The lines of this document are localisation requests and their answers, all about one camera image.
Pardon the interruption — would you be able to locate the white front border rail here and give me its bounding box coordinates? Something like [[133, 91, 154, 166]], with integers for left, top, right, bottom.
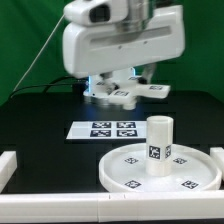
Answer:
[[0, 190, 224, 223]]

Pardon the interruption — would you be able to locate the white round table top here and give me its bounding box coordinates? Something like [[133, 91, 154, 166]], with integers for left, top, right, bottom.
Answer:
[[99, 143, 222, 192]]

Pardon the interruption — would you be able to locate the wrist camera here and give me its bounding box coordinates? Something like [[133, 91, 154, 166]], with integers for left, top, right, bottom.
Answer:
[[63, 0, 128, 27]]

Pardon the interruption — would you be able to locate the white cable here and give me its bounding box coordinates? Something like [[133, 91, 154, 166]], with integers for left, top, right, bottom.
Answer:
[[12, 13, 67, 93]]

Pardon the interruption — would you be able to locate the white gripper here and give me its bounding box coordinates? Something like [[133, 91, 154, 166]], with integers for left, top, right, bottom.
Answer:
[[62, 4, 185, 94]]

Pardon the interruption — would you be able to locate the white cross-shaped table base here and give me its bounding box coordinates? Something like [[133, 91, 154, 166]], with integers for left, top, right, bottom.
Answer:
[[91, 76, 170, 110]]

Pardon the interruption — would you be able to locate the white left border rail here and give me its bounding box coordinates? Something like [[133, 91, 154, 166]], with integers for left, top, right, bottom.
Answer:
[[0, 151, 17, 193]]

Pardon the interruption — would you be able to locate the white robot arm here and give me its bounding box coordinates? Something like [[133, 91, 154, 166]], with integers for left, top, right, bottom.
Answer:
[[63, 0, 185, 108]]

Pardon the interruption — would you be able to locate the black cable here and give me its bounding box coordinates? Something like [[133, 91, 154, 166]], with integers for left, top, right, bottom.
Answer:
[[9, 75, 88, 100]]

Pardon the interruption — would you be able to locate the white fiducial marker sheet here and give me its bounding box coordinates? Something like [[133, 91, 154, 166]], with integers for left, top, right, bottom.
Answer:
[[66, 121, 146, 140]]

